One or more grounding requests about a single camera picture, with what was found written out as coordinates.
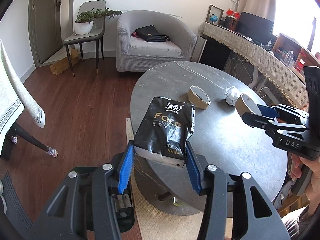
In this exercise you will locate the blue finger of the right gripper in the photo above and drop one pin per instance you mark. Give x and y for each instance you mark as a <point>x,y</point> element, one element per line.
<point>269,112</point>

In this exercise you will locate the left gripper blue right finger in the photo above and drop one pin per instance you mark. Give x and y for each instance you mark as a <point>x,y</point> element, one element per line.
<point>194,168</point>

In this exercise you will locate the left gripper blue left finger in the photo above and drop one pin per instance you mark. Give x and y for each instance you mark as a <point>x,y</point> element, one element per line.
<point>125,167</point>

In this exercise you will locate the black tissue pack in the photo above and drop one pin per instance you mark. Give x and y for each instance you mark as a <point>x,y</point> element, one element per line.
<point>164,131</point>

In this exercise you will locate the black trash bin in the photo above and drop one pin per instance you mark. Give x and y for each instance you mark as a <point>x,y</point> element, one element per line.
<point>107,212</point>

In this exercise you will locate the person's right hand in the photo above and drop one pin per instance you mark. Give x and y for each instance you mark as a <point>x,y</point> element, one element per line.
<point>313,189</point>

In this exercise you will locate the crumpled white tissue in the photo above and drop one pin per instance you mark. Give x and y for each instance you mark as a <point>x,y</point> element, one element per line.
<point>232,94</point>

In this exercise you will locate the beige fringed desk cloth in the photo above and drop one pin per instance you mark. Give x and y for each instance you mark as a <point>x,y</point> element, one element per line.
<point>276,72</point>

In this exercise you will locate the round grey marble table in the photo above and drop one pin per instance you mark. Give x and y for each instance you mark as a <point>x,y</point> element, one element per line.
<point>220,135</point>

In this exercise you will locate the beige floor rug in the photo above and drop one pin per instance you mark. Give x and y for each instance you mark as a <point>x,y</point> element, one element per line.
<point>155,224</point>

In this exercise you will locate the torn brown paper cup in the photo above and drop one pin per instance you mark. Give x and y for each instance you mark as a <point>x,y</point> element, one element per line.
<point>198,97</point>

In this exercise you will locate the black computer monitor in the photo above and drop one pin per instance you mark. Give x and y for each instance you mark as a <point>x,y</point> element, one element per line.
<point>255,27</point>

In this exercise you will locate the small blue globe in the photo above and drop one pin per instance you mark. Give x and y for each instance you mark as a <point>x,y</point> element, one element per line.
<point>213,19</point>

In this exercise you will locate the black dining table leg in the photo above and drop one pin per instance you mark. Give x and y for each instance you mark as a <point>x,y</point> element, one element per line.
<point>29,138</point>

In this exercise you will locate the dark striped floor mat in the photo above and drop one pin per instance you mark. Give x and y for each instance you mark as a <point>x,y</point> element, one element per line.
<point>15,211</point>

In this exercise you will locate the flat cardboard box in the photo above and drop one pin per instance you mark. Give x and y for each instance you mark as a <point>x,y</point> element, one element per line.
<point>62,65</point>

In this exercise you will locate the grey fabric armchair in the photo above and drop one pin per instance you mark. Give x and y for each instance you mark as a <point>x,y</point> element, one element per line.
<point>133,54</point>

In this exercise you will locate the pale green patterned tablecloth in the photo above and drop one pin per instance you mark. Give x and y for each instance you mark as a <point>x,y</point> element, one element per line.
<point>15,98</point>

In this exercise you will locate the black handbag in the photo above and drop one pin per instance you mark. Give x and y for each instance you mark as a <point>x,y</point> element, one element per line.
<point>150,34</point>

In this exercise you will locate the grey dining chair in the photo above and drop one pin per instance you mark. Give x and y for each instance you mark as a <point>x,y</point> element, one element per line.
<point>96,34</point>

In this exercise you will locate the potted green plant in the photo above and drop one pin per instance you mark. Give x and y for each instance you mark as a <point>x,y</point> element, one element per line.
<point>85,20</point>

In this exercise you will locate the grey-green door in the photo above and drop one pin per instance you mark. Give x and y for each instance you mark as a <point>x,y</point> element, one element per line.
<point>49,23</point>

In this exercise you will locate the wooden picture frame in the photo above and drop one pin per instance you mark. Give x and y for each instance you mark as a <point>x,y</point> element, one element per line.
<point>216,11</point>

